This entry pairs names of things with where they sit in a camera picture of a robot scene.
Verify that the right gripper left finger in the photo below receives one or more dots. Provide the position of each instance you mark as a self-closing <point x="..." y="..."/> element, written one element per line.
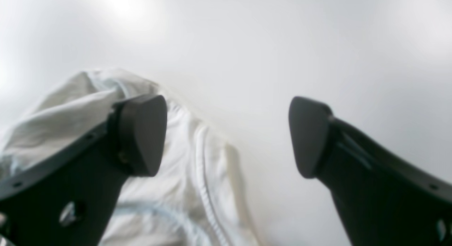
<point x="68" y="199"/>

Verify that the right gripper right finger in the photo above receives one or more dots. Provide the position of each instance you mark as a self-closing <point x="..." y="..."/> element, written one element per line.
<point x="381" y="199"/>

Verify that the white printed T-shirt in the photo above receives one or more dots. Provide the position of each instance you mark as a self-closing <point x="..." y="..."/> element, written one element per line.
<point x="193" y="200"/>

